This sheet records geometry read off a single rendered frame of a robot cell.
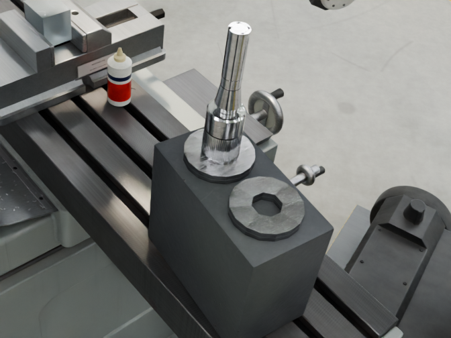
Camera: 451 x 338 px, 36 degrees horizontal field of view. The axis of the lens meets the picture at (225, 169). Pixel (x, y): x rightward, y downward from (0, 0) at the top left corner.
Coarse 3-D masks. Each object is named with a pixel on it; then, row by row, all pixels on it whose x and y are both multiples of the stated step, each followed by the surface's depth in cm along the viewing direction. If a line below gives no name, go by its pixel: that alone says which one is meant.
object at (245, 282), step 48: (192, 144) 86; (192, 192) 83; (240, 192) 82; (288, 192) 82; (192, 240) 87; (240, 240) 78; (288, 240) 79; (192, 288) 93; (240, 288) 80; (288, 288) 85; (240, 336) 86
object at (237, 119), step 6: (210, 102) 82; (210, 108) 81; (216, 108) 81; (240, 108) 81; (210, 114) 80; (216, 114) 80; (222, 114) 80; (234, 114) 81; (240, 114) 81; (210, 120) 81; (216, 120) 80; (222, 120) 80; (228, 120) 80; (234, 120) 80; (240, 120) 80; (222, 126) 80; (228, 126) 80; (234, 126) 80
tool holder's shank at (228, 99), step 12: (240, 24) 74; (228, 36) 73; (240, 36) 73; (228, 48) 74; (240, 48) 74; (228, 60) 75; (240, 60) 75; (228, 72) 76; (240, 72) 76; (228, 84) 77; (240, 84) 78; (216, 96) 80; (228, 96) 78; (240, 96) 79; (228, 108) 79
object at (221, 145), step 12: (204, 132) 83; (216, 132) 81; (228, 132) 81; (240, 132) 82; (204, 144) 84; (216, 144) 82; (228, 144) 82; (240, 144) 85; (204, 156) 85; (216, 156) 84; (228, 156) 84
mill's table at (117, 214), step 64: (0, 0) 138; (0, 128) 122; (64, 128) 115; (128, 128) 116; (64, 192) 110; (128, 192) 106; (128, 256) 101; (192, 320) 93; (320, 320) 94; (384, 320) 95
